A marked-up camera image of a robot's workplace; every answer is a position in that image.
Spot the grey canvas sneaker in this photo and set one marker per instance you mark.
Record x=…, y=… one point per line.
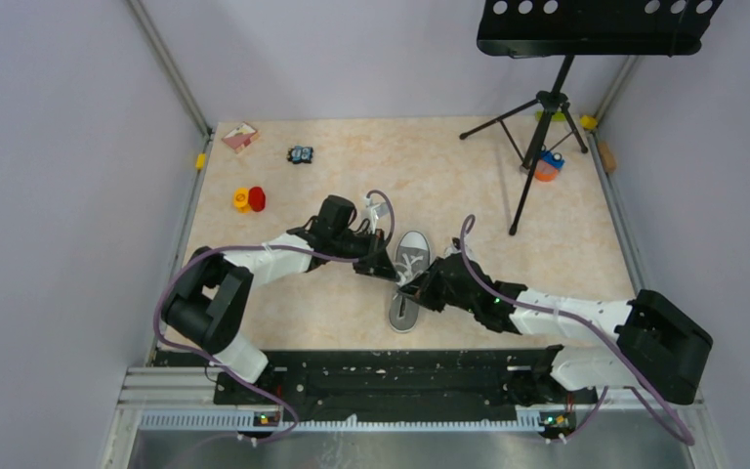
x=403, y=313

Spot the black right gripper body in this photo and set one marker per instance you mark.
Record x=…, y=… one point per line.
x=435, y=292

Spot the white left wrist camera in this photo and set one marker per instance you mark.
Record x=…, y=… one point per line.
x=374, y=210

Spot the small black blue toy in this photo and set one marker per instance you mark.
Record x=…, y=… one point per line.
x=300, y=155

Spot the orange blue toy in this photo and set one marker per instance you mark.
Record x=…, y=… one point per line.
x=549, y=166

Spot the yellow corner clip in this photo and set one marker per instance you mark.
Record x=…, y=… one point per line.
x=200, y=162
x=589, y=122

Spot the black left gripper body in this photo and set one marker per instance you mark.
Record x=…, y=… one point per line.
x=354, y=246

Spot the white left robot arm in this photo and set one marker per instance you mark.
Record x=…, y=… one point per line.
x=206, y=301

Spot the white slotted cable duct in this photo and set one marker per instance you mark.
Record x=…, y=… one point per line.
x=250, y=421

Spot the black music stand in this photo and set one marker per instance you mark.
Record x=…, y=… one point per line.
x=572, y=28

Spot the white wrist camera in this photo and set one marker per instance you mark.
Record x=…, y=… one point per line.
x=374, y=210
x=456, y=247

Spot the yellow corner clip left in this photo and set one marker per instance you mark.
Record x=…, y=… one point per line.
x=200, y=162

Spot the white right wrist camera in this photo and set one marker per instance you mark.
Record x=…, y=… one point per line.
x=456, y=247

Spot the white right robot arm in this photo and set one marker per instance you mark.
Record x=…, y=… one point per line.
x=645, y=342

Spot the yellow round toy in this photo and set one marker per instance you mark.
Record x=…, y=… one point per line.
x=240, y=200

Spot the yellow corner clip right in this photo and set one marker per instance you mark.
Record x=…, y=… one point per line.
x=589, y=122

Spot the red round toy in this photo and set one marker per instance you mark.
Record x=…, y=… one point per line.
x=257, y=199

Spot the pink and white box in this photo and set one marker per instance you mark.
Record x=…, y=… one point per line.
x=240, y=137

